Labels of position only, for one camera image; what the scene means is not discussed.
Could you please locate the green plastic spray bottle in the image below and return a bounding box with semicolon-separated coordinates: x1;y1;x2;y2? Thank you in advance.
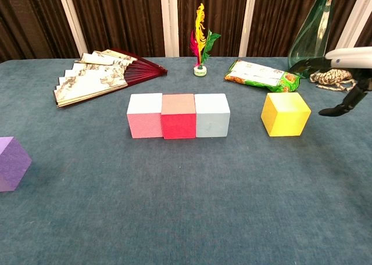
287;0;335;79

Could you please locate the light blue foam cube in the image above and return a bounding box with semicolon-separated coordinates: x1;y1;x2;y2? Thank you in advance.
194;93;231;138

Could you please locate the pink foam cube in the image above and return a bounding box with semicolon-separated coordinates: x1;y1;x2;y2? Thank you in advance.
126;93;163;139

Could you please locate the dark brown curtain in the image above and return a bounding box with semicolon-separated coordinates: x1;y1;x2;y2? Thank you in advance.
0;0;372;64

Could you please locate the red foam cube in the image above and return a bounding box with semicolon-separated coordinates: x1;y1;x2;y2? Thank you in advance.
160;94;197;139

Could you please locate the purple foam cube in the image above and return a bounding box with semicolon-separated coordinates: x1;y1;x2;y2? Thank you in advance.
0;136;33;193

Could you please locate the teal felt table mat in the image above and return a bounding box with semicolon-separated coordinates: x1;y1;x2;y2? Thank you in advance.
0;55;372;265

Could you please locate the beige braided rope bundle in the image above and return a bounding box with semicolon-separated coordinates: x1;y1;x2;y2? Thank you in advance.
309;68;357;92

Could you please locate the yellow foam cube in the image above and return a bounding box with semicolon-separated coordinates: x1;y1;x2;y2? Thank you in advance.
260;92;312;137

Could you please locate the painted paper folding fan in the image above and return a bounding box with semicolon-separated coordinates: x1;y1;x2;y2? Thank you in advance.
53;48;169;108

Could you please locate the colourful feather shuttlecock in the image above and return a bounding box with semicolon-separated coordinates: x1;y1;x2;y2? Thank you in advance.
189;2;221;77

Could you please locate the white partition frame post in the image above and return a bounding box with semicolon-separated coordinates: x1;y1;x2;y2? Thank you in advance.
159;0;180;58
339;0;372;56
238;0;258;58
56;0;88;58

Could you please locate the green white snack bag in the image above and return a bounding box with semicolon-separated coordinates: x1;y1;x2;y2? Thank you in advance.
224;59;301;93

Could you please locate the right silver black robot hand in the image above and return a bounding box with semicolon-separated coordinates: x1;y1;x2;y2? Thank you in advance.
290;46;372;117

